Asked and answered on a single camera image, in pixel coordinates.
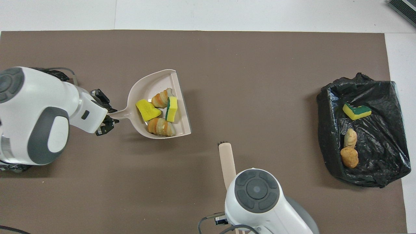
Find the pale bread piece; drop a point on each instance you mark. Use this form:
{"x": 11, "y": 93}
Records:
{"x": 350, "y": 137}

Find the large brown table mat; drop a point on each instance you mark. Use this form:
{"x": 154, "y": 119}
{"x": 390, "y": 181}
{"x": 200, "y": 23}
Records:
{"x": 240, "y": 65}

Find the rectangular yellow green sponge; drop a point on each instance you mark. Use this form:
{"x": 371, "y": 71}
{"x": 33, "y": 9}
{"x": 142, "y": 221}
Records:
{"x": 171, "y": 109}

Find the curved yellow sponge piece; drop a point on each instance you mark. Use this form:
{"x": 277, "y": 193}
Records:
{"x": 148, "y": 110}

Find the crumpled black trash bag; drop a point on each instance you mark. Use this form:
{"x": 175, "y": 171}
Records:
{"x": 60, "y": 75}

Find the brown bread roll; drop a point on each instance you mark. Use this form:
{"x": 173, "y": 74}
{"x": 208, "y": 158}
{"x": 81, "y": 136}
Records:
{"x": 349, "y": 157}

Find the black bag lined trash bin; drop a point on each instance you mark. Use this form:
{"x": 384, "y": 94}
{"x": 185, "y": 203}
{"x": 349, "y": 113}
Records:
{"x": 383, "y": 156}

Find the beige hand brush black bristles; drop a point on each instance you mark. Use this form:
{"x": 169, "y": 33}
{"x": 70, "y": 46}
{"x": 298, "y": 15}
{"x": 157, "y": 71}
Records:
{"x": 227, "y": 162}

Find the beige plastic dustpan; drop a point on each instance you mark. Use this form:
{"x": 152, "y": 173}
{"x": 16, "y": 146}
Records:
{"x": 144, "y": 87}

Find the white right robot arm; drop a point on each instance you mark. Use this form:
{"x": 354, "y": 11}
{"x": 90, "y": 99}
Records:
{"x": 256, "y": 191}

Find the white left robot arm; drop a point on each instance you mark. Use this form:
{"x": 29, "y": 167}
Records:
{"x": 32, "y": 107}

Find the notched yellow green sponge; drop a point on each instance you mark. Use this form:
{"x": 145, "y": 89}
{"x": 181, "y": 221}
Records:
{"x": 357, "y": 111}

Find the striped orange croissant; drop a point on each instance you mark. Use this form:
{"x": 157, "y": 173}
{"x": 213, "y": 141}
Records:
{"x": 161, "y": 127}
{"x": 161, "y": 99}

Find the grey ribbed panel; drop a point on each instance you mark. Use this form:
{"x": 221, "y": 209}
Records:
{"x": 406, "y": 8}

